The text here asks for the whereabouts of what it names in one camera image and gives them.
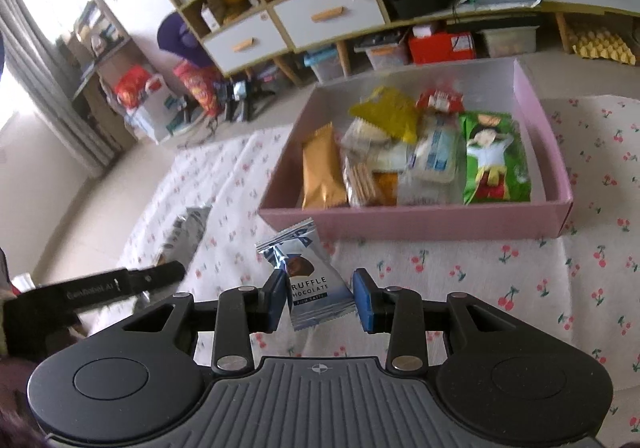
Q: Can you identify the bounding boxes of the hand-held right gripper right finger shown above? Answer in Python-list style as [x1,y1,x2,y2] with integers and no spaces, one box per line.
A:
[351,269,522,373]

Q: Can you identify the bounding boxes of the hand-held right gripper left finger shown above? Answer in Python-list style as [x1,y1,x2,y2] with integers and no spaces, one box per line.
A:
[122,269,287,374]

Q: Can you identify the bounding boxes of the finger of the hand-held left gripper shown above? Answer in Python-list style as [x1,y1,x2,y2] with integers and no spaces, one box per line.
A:
[127,261,187,297]

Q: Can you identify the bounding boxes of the blue white chocolate packet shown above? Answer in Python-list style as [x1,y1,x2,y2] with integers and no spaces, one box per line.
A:
[256,218,357,333]

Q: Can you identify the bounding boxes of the silver long snack packet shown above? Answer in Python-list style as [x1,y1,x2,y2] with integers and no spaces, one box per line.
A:
[154,205,214,269]

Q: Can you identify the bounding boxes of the pink cardboard box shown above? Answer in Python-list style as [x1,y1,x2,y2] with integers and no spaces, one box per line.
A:
[257,58,573,243]

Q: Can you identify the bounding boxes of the orange snack packet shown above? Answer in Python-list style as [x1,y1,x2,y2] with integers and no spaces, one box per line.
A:
[375,170,401,207]

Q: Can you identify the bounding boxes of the white long snack packet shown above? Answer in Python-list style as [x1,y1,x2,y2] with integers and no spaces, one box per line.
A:
[397,168,464,207]

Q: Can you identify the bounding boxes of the gold snack packet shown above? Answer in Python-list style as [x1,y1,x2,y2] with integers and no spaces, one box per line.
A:
[301,123,349,210]

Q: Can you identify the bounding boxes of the white blue snack packet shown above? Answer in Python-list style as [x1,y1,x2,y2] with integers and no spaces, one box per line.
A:
[407,115,464,184]

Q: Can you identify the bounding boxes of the yellow snack packet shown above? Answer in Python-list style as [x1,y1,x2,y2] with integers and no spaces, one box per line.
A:
[348,86,420,145]

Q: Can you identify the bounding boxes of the green snack bag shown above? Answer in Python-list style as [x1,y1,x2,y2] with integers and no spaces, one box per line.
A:
[459,112,532,205]

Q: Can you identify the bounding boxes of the red white snack packet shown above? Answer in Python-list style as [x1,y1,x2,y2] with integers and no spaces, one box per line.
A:
[416,86,465,115]

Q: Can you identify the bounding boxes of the cherry print cloth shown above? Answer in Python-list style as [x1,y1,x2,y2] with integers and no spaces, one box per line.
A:
[82,95,640,409]

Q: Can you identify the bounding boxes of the white plastic bag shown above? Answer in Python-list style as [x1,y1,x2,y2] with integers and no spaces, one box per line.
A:
[125,75,189,144]

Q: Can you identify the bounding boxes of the red patterned snack bag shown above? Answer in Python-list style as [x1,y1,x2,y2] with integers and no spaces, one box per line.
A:
[173,62,224,117]

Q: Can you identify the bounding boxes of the black tripod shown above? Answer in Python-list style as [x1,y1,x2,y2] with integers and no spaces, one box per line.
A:
[215,78,276,121]

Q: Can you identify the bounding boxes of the wooden side shelf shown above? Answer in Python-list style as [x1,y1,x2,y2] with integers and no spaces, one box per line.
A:
[55,0,139,149]

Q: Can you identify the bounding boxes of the grey curtain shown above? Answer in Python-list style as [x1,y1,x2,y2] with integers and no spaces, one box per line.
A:
[0,0,119,169]

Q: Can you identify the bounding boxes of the blue lid storage bin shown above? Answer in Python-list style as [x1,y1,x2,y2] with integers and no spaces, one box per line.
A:
[303,50,346,83]

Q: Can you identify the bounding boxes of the purple hat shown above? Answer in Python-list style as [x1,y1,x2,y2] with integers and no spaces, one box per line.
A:
[156,12,211,69]

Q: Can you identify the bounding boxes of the clear storage bin orange contents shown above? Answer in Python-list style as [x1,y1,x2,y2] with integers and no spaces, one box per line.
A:
[365,44,411,71]

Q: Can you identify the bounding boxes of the red box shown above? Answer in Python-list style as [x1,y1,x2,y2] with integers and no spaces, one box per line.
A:
[408,32,476,65]

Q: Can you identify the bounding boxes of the wooden low cabinet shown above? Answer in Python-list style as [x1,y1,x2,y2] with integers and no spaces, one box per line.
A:
[270,0,640,83]

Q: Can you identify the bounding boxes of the yellow egg tray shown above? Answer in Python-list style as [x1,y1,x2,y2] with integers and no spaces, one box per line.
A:
[570,25,640,68]

